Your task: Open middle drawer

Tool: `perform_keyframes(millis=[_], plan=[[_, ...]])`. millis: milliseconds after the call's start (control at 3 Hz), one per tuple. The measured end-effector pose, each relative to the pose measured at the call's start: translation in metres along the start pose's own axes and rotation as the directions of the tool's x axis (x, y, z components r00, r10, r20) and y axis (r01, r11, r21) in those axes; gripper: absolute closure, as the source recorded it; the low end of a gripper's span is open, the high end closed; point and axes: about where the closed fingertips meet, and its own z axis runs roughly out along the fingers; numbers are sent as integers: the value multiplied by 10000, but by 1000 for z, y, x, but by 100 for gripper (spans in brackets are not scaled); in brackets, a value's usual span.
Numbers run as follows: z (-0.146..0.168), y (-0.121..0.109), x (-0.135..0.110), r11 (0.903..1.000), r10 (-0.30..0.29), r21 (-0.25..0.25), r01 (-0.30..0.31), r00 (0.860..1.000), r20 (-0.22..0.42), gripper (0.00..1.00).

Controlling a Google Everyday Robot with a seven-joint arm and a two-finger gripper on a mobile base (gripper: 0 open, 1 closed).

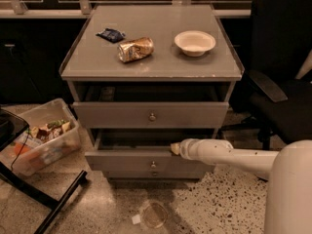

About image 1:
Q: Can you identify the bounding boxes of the small white paper scrap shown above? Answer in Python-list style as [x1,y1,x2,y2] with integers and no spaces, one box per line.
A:
[132,214,141,224]

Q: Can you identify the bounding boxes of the snack packages in bin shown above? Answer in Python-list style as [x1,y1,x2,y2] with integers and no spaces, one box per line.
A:
[14,119,71,156]

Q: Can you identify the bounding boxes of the grey bottom drawer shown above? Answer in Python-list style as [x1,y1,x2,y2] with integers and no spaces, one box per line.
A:
[103,171,205,179]

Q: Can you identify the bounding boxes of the clear plastic storage bin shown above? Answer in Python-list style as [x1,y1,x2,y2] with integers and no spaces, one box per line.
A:
[0,98,81,176]

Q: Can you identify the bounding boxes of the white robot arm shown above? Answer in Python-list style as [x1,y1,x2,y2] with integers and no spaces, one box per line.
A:
[171,138,312,234]

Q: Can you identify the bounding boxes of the white paper bowl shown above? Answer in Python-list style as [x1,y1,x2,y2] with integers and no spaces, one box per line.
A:
[175,30,216,57]

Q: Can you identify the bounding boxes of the black office chair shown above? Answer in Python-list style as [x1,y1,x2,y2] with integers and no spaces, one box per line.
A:
[229,0,312,149]

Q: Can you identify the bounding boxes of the grey top drawer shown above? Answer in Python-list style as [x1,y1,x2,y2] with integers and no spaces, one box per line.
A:
[73,85,228,129]

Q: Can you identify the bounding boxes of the grey drawer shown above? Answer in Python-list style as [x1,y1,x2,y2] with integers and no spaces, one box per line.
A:
[85,129,212,173]
[73,85,228,129]
[103,171,205,179]

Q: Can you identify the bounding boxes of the round floor drain cover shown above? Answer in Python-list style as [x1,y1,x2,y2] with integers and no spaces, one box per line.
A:
[140,201,168,229]

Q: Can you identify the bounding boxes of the blue snack wrapper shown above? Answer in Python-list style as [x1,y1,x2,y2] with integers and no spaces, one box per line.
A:
[97,28,125,43]

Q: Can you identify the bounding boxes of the grey drawer cabinet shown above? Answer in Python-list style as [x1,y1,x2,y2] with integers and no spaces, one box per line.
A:
[58,4,246,181]

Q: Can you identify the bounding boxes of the crushed gold soda can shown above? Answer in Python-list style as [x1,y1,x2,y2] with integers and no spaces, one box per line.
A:
[118,37,154,63]

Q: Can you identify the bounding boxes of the dark object in top drawer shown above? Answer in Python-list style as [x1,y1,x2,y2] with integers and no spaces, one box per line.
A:
[99,87,115,101]

